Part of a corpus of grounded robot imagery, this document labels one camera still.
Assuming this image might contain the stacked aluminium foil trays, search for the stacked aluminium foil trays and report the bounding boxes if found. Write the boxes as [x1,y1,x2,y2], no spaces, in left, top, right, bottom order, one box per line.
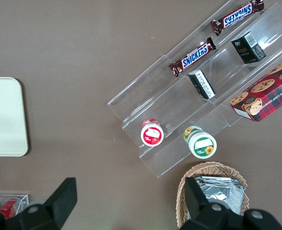
[194,175,246,216]

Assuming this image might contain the clear acrylic bottle rack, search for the clear acrylic bottle rack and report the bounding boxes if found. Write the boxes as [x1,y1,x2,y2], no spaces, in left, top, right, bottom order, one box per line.
[0,193,29,220]

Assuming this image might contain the red lid yogurt cup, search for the red lid yogurt cup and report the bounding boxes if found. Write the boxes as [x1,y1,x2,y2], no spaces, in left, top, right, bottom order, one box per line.
[140,117,165,147]

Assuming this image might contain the cream plastic tray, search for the cream plastic tray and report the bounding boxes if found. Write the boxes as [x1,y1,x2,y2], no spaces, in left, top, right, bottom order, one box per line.
[0,77,29,157]

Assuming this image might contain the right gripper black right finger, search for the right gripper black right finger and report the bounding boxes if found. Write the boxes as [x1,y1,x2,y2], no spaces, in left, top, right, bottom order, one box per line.
[184,176,229,230]

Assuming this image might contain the green lid yogurt cup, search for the green lid yogurt cup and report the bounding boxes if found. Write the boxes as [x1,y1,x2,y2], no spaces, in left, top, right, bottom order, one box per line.
[183,126,218,160]

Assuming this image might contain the Snickers chocolate bar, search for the Snickers chocolate bar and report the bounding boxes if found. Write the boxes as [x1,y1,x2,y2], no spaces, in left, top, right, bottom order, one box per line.
[168,36,217,78]
[210,0,265,37]

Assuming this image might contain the clear acrylic stepped stand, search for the clear acrylic stepped stand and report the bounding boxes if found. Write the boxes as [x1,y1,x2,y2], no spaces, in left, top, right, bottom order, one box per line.
[107,1,282,179]

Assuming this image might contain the small black carton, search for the small black carton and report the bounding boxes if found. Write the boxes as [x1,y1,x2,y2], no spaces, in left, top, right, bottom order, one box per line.
[187,69,217,100]
[230,31,267,65]

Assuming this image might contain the light tan wicker basket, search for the light tan wicker basket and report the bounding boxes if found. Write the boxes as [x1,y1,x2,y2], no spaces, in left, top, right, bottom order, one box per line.
[176,161,251,230]

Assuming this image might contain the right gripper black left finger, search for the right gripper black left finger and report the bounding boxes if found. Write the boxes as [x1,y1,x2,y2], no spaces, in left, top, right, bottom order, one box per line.
[21,177,78,230]

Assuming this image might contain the red plaid cookie box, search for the red plaid cookie box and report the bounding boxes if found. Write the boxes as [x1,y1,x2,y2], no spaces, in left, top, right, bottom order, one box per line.
[229,53,282,123]

